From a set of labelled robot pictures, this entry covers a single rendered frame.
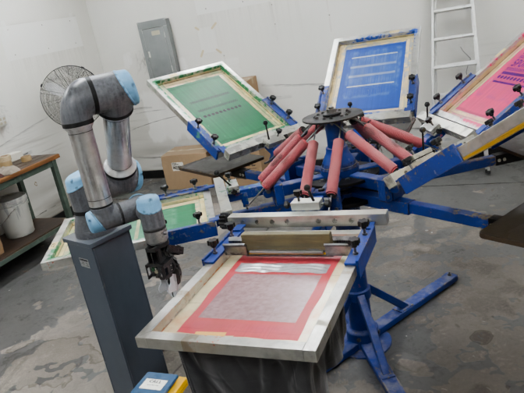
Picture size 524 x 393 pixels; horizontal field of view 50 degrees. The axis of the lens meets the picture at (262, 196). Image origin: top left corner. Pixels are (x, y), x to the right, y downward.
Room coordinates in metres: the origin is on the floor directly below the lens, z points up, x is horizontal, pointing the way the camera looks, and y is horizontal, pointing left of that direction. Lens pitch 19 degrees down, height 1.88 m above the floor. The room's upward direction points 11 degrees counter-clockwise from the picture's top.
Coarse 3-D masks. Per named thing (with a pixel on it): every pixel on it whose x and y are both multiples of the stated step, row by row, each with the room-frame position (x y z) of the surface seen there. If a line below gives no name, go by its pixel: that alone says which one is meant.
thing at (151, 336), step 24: (216, 264) 1.98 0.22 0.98; (192, 288) 1.80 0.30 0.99; (336, 288) 1.60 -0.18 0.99; (168, 312) 1.65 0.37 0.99; (336, 312) 1.49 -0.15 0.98; (144, 336) 1.53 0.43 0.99; (168, 336) 1.50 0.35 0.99; (192, 336) 1.48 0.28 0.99; (216, 336) 1.45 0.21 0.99; (312, 336) 1.36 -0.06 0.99; (312, 360) 1.30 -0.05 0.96
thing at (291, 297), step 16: (336, 256) 1.90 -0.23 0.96; (288, 272) 1.85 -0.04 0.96; (272, 288) 1.75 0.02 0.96; (288, 288) 1.73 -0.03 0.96; (304, 288) 1.71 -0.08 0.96; (320, 288) 1.69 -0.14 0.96; (256, 304) 1.66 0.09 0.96; (272, 304) 1.64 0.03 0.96; (288, 304) 1.62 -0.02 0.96; (304, 304) 1.60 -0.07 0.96; (256, 320) 1.56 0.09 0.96; (272, 320) 1.54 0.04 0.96; (288, 320) 1.52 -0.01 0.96; (304, 320) 1.51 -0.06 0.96; (240, 336) 1.49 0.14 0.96; (256, 336) 1.47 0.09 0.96; (272, 336) 1.45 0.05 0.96; (288, 336) 1.44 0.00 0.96
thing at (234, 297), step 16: (240, 272) 1.92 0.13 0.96; (256, 272) 1.90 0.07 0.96; (272, 272) 1.87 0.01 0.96; (224, 288) 1.82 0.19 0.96; (240, 288) 1.80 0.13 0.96; (256, 288) 1.77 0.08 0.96; (208, 304) 1.72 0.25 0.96; (224, 304) 1.70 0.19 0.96; (240, 304) 1.68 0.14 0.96; (192, 320) 1.63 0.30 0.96; (208, 320) 1.61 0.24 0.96; (224, 320) 1.59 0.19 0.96; (240, 320) 1.58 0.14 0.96
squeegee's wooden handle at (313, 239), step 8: (248, 232) 2.03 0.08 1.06; (256, 232) 2.02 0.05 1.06; (264, 232) 2.00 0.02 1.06; (272, 232) 1.99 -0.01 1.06; (280, 232) 1.97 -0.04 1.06; (288, 232) 1.96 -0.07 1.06; (296, 232) 1.94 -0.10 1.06; (304, 232) 1.93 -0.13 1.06; (312, 232) 1.92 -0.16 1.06; (320, 232) 1.90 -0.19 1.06; (328, 232) 1.89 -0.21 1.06; (248, 240) 2.02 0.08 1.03; (256, 240) 2.01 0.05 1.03; (264, 240) 1.99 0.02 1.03; (272, 240) 1.98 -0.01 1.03; (280, 240) 1.96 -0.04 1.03; (288, 240) 1.95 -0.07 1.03; (296, 240) 1.93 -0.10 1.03; (304, 240) 1.92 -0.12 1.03; (312, 240) 1.91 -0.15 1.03; (320, 240) 1.90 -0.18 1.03; (328, 240) 1.88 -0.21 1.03; (248, 248) 2.02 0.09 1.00; (256, 248) 2.01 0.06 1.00; (264, 248) 1.99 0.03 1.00; (272, 248) 1.98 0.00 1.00; (280, 248) 1.97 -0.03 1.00; (288, 248) 1.95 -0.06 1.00; (296, 248) 1.94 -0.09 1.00; (304, 248) 1.92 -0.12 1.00; (312, 248) 1.91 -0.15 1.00; (320, 248) 1.90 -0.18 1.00
